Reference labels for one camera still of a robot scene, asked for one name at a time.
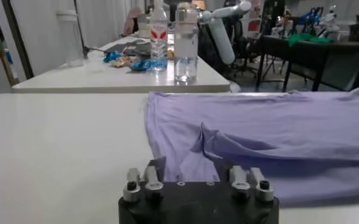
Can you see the purple t-shirt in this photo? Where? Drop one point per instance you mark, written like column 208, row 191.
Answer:
column 258, row 131

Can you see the tan snack packet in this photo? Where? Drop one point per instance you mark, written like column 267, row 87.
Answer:
column 121, row 61

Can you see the black metal table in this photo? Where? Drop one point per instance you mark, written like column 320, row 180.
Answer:
column 307, row 54

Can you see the white side table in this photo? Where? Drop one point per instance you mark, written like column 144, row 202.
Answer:
column 106, row 79

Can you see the white humanoid robot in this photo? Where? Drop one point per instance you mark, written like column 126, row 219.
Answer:
column 222, row 39

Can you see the glass door beverage cooler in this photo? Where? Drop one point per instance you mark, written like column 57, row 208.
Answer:
column 5, row 45

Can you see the person in pink top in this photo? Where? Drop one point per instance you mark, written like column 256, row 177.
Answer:
column 132, row 19

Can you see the tall clear cylinder jar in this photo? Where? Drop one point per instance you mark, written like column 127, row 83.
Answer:
column 71, row 39

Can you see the water bottle red label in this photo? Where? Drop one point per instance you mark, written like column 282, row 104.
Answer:
column 158, row 39

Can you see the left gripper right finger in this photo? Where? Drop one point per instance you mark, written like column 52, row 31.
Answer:
column 240, row 182

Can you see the clear unlabelled plastic bottle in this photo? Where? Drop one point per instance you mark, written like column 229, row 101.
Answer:
column 186, row 51

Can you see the green cloth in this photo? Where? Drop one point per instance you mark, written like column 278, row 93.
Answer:
column 307, row 38

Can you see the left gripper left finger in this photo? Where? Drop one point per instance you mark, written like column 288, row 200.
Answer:
column 153, row 182

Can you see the dark grey laptop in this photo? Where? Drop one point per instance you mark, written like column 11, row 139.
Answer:
column 136, row 48

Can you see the blue snack packet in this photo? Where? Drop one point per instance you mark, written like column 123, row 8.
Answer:
column 145, row 64
column 112, row 56

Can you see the silver steamer pot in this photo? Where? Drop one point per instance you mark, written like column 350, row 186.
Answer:
column 143, row 27

